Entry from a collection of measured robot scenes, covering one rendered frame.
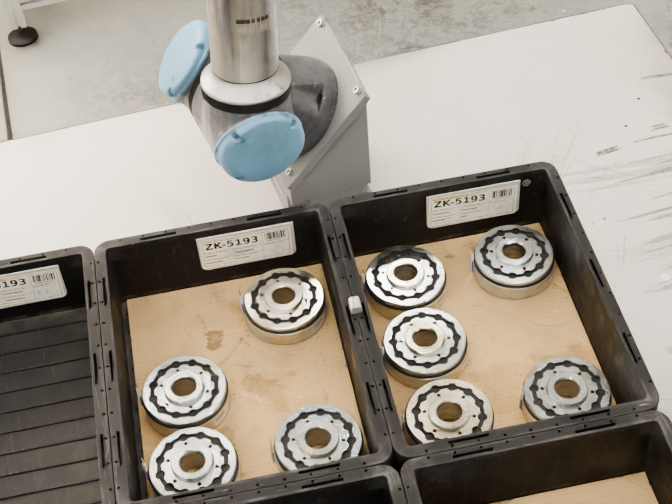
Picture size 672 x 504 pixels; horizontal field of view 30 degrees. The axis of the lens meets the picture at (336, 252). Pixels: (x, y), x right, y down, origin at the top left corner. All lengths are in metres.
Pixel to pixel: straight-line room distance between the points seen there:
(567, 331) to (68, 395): 0.62
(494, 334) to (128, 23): 2.10
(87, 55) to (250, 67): 1.88
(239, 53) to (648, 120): 0.78
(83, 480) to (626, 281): 0.81
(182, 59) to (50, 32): 1.82
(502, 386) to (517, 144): 0.58
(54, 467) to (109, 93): 1.86
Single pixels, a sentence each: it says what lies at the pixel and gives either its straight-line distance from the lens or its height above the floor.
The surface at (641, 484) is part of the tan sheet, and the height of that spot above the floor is 0.83.
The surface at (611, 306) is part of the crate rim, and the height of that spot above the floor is 0.93.
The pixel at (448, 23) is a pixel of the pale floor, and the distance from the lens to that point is 3.38.
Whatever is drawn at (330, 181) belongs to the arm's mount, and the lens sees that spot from 1.85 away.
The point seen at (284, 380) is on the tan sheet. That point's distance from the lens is 1.55.
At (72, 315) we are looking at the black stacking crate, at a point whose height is 0.83.
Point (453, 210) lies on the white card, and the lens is 1.65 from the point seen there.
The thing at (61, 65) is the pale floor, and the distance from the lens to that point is 3.40.
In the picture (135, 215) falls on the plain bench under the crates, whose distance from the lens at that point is 1.95.
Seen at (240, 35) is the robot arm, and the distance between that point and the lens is 1.53.
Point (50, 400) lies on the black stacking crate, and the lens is 1.60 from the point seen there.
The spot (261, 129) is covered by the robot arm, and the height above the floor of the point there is 1.02.
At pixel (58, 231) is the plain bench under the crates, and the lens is 1.96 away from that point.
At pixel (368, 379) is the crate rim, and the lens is 1.42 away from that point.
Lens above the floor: 2.08
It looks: 48 degrees down
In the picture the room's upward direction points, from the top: 5 degrees counter-clockwise
